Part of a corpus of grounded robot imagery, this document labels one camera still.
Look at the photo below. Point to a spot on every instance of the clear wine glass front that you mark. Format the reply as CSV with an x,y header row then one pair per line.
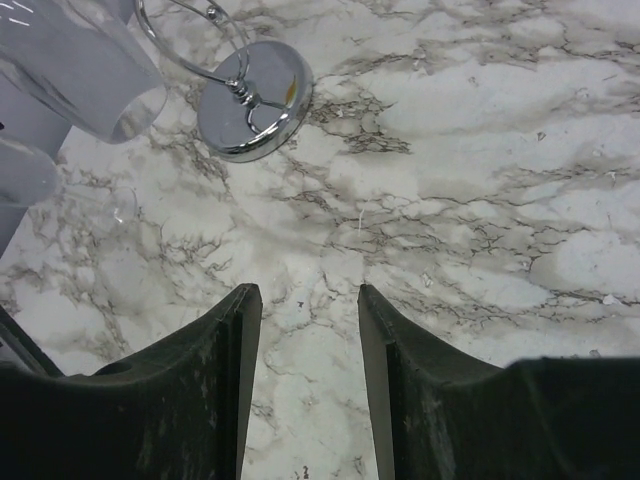
x,y
83,63

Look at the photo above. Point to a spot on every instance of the chrome wine glass rack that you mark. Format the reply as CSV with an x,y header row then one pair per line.
x,y
255,100

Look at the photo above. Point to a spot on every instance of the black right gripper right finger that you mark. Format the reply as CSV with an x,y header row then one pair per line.
x,y
439,413

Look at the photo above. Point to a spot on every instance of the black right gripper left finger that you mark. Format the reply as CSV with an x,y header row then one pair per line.
x,y
177,409

